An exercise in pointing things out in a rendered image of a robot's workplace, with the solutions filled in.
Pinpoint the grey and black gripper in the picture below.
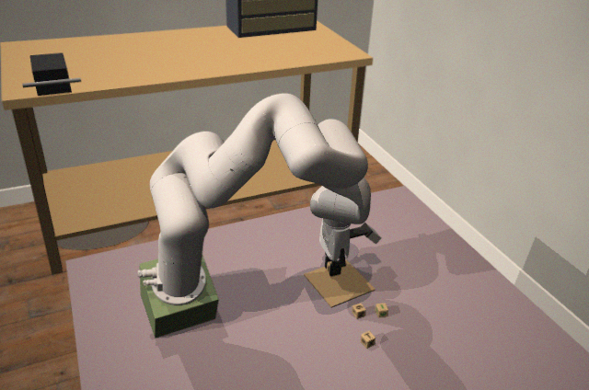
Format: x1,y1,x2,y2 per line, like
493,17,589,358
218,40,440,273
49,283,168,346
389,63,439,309
319,219,350,276

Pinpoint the tan flat mat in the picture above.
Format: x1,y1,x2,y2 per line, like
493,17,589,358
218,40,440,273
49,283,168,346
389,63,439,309
304,259,375,307

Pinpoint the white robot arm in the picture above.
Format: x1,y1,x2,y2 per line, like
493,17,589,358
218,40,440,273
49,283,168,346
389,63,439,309
138,93,381,305

